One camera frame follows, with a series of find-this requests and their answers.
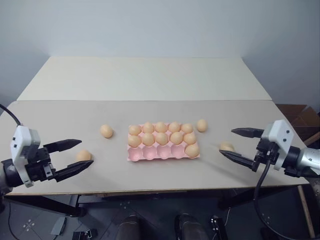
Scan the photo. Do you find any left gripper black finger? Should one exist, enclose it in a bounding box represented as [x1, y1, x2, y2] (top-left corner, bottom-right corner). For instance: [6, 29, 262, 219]
[53, 159, 95, 183]
[42, 138, 83, 154]

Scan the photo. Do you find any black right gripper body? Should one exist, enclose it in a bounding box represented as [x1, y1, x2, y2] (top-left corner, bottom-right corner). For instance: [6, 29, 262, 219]
[253, 137, 280, 166]

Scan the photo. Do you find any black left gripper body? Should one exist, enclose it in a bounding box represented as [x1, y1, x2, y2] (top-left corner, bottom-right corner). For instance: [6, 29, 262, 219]
[24, 146, 57, 183]

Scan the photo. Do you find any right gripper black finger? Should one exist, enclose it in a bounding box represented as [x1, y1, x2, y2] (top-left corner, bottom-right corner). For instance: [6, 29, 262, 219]
[218, 149, 260, 173]
[230, 127, 266, 139]

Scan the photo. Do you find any pink egg tray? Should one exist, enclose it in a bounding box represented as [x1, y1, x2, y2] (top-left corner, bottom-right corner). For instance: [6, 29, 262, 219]
[126, 123, 202, 163]

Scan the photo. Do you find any tan egg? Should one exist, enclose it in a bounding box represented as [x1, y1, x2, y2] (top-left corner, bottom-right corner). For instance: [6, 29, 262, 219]
[128, 124, 143, 137]
[154, 121, 168, 134]
[196, 118, 209, 133]
[219, 141, 235, 152]
[141, 132, 156, 147]
[154, 132, 169, 146]
[167, 121, 181, 134]
[180, 123, 194, 135]
[183, 132, 197, 145]
[75, 149, 94, 163]
[169, 131, 184, 145]
[184, 143, 200, 159]
[127, 134, 142, 148]
[142, 121, 155, 134]
[100, 124, 114, 139]

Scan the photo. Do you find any black table leg bar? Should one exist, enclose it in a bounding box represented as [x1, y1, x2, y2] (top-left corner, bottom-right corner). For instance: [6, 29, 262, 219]
[4, 193, 89, 218]

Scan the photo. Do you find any brown cardboard box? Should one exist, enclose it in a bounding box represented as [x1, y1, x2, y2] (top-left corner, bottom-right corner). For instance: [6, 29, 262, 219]
[275, 103, 320, 146]

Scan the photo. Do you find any small black floor box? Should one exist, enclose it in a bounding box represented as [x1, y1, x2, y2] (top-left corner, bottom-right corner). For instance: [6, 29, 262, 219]
[71, 228, 99, 240]

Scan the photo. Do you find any wooden stick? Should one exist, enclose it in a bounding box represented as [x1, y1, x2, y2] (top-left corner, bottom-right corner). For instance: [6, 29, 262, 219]
[296, 184, 316, 239]

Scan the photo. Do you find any black device with white dots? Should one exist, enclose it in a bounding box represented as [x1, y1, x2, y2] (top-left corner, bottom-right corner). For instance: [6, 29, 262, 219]
[208, 215, 229, 240]

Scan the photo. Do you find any dark rounded shape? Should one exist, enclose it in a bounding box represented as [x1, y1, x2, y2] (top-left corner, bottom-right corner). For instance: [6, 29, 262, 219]
[117, 214, 149, 240]
[174, 213, 207, 240]

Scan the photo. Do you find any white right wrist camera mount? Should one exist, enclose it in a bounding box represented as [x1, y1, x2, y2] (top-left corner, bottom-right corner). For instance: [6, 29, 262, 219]
[260, 119, 294, 172]

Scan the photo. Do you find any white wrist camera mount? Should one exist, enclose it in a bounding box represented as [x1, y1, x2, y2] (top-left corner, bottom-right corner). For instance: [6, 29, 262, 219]
[9, 125, 42, 189]
[260, 119, 294, 172]

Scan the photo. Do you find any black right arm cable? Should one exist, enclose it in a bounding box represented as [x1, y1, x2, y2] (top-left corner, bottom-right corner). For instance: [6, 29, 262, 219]
[252, 158, 285, 240]

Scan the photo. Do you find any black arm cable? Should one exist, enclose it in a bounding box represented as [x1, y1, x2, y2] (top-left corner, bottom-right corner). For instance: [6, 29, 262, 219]
[0, 103, 25, 127]
[252, 158, 285, 240]

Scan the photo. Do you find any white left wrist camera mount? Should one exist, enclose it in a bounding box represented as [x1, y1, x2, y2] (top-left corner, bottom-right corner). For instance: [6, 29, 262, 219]
[9, 125, 42, 189]

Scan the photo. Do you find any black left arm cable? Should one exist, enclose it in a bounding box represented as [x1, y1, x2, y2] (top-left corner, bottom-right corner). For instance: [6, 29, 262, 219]
[0, 103, 25, 127]

